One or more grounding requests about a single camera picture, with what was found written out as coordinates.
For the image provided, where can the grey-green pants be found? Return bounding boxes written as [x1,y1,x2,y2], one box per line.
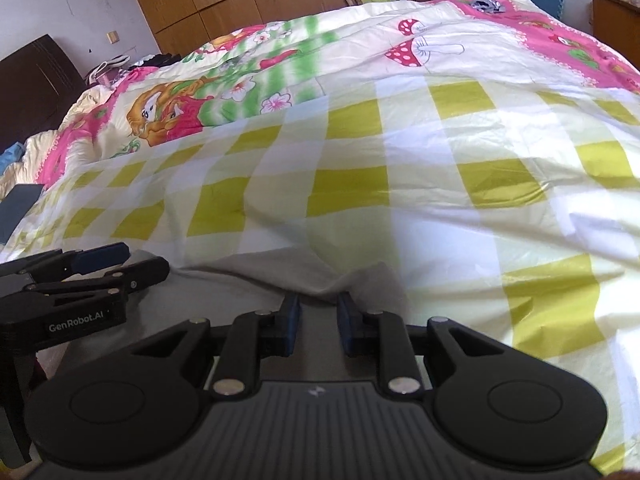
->
[37,247,412,398]

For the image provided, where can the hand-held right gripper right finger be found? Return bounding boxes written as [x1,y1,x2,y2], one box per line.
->
[336,292,506,396]

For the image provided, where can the dark wooden headboard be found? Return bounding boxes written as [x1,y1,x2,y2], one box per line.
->
[0,34,87,155]

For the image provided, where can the dark clothes pile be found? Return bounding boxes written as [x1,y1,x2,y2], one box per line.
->
[131,51,182,70]

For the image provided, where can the blue foam mat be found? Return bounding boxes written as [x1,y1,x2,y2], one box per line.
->
[518,0,566,24]

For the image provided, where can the dark teal cushion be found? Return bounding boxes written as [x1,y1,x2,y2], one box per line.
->
[0,184,46,247]

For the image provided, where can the wooden desk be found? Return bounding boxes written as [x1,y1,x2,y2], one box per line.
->
[589,0,640,67]

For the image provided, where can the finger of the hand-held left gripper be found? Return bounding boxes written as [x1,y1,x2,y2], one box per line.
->
[0,241,131,283]
[22,256,171,312]

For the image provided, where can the wooden wardrobe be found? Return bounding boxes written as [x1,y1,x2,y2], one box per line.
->
[121,0,385,57]

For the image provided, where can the white bag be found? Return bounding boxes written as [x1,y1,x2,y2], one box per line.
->
[86,56,132,87]

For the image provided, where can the printed checkered blanket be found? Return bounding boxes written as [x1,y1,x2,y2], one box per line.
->
[0,0,640,477]

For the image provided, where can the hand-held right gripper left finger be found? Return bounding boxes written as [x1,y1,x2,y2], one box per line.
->
[127,294,302,401]

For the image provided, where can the light blue cloth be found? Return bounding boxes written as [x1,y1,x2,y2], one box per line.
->
[0,142,25,172]

